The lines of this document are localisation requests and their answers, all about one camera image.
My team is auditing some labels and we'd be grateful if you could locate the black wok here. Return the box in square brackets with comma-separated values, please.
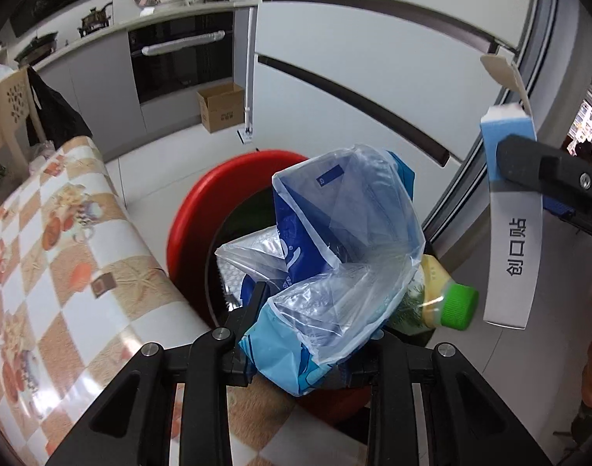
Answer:
[13, 31, 59, 64]

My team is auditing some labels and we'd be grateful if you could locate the black cooking pot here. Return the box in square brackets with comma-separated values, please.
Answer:
[78, 2, 115, 37]

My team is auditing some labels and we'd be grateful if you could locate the white refrigerator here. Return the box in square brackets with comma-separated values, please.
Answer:
[233, 0, 552, 234]

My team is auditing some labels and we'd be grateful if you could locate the black cloth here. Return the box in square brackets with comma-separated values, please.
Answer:
[25, 65, 94, 150]

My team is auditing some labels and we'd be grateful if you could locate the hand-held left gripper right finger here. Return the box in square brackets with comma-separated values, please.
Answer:
[349, 330, 554, 466]

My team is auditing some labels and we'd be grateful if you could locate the checkered printed tablecloth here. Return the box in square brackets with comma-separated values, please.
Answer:
[0, 136, 374, 466]

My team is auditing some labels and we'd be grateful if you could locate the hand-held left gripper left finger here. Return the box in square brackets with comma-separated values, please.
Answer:
[46, 280, 272, 466]

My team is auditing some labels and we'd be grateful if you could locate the red plastic basin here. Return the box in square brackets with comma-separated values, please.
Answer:
[166, 150, 374, 421]

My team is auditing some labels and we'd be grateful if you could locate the cardboard box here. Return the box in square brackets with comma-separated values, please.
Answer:
[196, 82, 247, 134]

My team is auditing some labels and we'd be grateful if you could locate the black built-in oven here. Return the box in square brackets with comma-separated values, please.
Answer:
[127, 10, 236, 106]

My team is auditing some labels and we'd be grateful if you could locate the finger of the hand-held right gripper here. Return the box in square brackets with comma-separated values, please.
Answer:
[543, 195, 592, 243]
[495, 136, 592, 214]

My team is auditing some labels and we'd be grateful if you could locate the white and blue box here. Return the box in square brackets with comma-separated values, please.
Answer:
[479, 53, 543, 329]

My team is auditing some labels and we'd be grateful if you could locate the green label plastic bottle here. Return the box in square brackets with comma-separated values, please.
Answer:
[387, 254, 480, 337]

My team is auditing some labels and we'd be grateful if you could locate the blue plastic bag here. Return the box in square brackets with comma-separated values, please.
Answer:
[215, 144, 426, 397]

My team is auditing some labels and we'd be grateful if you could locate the black trash bin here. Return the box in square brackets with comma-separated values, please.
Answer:
[206, 189, 437, 350]

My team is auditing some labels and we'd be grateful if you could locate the beige plastic chair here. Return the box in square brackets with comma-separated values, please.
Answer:
[0, 67, 40, 176]

